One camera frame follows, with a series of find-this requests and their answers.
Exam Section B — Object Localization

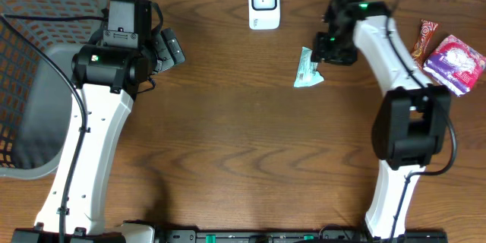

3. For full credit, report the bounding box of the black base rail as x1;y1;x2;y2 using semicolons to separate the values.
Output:
10;221;449;243

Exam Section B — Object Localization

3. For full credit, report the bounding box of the gray plastic mesh basket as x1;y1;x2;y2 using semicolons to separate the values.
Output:
1;0;108;180

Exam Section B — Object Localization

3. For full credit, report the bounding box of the white barcode scanner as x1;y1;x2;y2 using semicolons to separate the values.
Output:
248;0;281;30

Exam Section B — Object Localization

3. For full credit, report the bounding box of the teal snack packet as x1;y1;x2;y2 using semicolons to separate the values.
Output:
293;47;324;88

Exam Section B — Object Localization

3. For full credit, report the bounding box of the red purple snack bag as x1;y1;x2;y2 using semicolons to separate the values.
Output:
423;35;485;96

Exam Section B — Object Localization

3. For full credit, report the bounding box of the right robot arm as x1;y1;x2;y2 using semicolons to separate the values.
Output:
311;0;457;242

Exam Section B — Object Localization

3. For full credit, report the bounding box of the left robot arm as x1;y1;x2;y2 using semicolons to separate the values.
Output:
12;0;185;243

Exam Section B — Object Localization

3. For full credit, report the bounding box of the red orange patterned snack packet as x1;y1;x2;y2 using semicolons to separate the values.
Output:
411;19;439;68

